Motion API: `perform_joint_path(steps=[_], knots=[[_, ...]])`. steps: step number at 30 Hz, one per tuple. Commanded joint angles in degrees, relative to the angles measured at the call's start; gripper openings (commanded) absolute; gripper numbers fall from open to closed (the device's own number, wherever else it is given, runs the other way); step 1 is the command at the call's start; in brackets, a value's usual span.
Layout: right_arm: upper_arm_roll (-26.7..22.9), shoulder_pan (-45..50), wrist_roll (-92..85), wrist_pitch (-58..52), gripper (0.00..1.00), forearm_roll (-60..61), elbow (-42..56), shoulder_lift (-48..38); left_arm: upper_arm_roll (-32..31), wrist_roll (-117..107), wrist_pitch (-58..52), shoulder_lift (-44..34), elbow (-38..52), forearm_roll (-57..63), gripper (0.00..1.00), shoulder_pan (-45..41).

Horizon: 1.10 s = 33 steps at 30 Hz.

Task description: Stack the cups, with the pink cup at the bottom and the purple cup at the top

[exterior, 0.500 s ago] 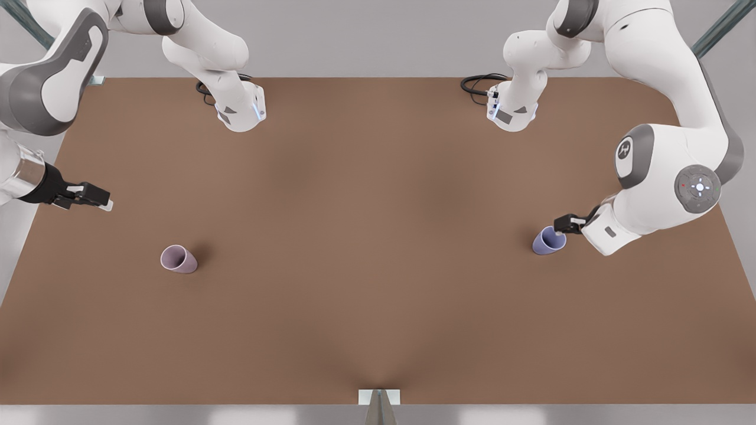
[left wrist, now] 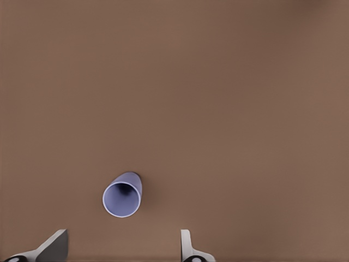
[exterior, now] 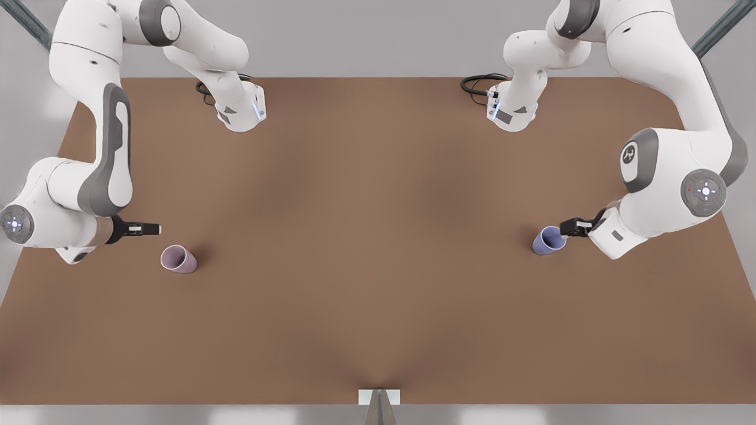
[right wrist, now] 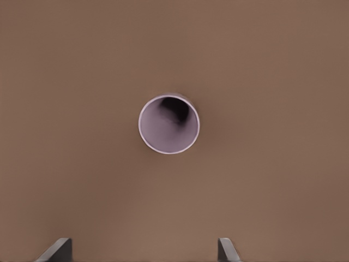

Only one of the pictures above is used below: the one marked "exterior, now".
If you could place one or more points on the purple cup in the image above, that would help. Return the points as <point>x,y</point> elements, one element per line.
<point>546,242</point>

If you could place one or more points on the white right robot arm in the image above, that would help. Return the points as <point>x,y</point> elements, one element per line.
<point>88,100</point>

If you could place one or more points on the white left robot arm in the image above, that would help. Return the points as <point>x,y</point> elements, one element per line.
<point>661,88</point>

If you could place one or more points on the pink cup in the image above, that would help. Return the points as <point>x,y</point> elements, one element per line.
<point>179,260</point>

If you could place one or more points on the silver frame post with foot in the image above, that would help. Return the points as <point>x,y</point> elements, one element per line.
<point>378,404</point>

